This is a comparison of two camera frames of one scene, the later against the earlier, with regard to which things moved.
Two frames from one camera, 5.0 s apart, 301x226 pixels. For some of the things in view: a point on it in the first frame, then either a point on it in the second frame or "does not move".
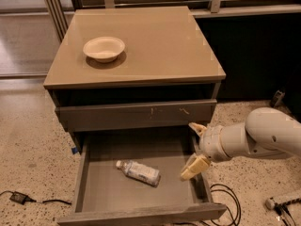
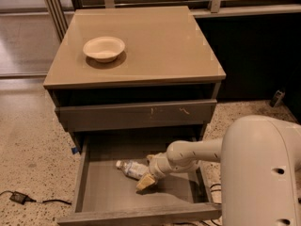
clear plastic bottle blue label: [147, 174] does not move
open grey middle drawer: [103, 194] does not move
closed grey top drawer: [137, 115] does not move
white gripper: [212, 143] -> [154, 168]
